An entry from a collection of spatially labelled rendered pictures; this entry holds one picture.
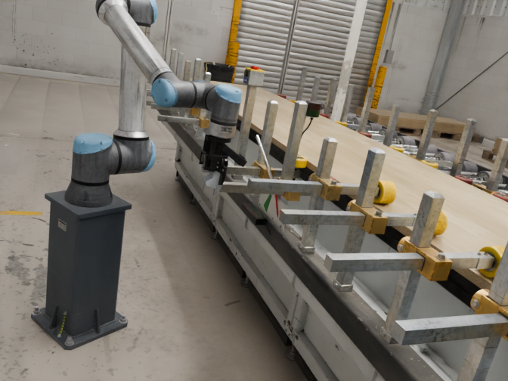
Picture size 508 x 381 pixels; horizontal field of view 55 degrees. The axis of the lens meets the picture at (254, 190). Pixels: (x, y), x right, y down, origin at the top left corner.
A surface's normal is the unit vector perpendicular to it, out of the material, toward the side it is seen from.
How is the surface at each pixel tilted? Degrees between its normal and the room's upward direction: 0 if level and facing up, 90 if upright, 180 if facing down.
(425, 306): 90
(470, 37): 90
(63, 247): 90
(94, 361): 0
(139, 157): 84
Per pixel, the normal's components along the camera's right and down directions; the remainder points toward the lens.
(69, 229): -0.63, 0.14
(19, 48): 0.34, 0.35
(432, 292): -0.92, -0.04
